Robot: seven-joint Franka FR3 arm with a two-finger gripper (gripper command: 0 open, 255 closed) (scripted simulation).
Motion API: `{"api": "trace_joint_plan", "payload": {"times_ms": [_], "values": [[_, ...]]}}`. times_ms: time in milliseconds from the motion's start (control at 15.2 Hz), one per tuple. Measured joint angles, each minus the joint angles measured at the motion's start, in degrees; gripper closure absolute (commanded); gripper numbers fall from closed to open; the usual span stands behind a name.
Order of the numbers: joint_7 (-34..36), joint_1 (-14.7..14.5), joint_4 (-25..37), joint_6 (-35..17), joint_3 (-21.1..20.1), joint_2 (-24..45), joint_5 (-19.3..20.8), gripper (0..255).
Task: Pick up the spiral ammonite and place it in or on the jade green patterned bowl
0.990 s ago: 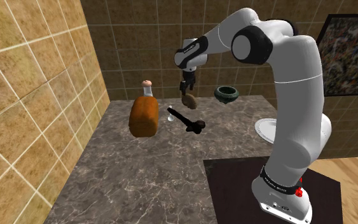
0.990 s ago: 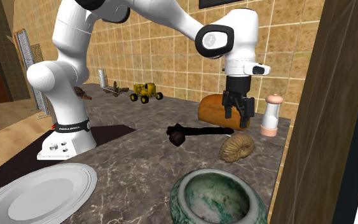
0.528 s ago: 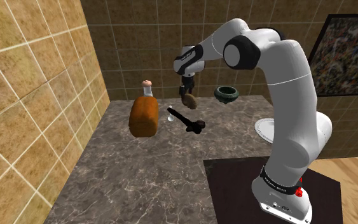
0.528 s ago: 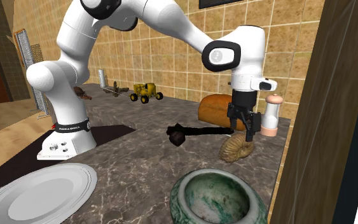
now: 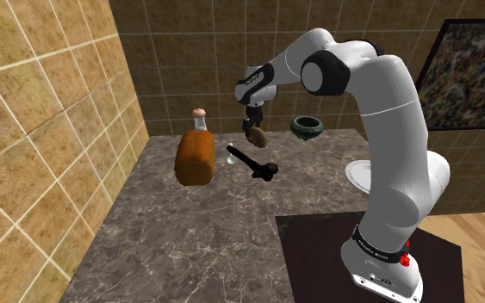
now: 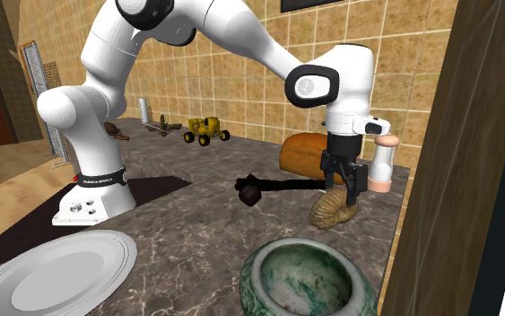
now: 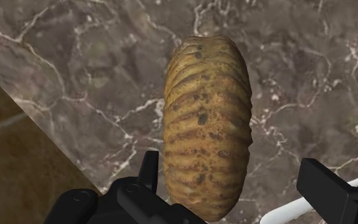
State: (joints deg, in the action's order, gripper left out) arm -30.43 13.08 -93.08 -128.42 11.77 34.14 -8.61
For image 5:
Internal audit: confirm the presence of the dark green bowl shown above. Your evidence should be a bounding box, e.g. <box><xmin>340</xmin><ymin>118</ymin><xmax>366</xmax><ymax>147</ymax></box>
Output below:
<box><xmin>289</xmin><ymin>115</ymin><xmax>326</xmax><ymax>143</ymax></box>

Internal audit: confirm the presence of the black-framed abstract wall picture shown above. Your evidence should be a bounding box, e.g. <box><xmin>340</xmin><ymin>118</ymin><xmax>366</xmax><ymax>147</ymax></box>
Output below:
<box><xmin>414</xmin><ymin>18</ymin><xmax>485</xmax><ymax>132</ymax></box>

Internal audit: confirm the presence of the black long-handled tool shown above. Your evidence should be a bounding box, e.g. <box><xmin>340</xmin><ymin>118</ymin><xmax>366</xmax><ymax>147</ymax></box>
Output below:
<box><xmin>225</xmin><ymin>143</ymin><xmax>280</xmax><ymax>182</ymax></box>

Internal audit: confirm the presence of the tan round ridged object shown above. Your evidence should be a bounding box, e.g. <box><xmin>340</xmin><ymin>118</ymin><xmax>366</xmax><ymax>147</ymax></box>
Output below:
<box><xmin>247</xmin><ymin>126</ymin><xmax>269</xmax><ymax>149</ymax></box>

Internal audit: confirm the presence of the white plate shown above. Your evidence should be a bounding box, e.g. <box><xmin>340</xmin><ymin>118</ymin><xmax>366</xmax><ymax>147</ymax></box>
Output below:
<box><xmin>344</xmin><ymin>159</ymin><xmax>373</xmax><ymax>195</ymax></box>

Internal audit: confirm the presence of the dark robot stand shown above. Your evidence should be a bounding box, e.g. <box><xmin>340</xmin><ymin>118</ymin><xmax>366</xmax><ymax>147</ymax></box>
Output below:
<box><xmin>275</xmin><ymin>211</ymin><xmax>466</xmax><ymax>303</ymax></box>

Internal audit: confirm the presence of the brown bottle with cork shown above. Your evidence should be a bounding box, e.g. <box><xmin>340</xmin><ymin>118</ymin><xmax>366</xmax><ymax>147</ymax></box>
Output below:
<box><xmin>173</xmin><ymin>108</ymin><xmax>217</xmax><ymax>187</ymax></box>

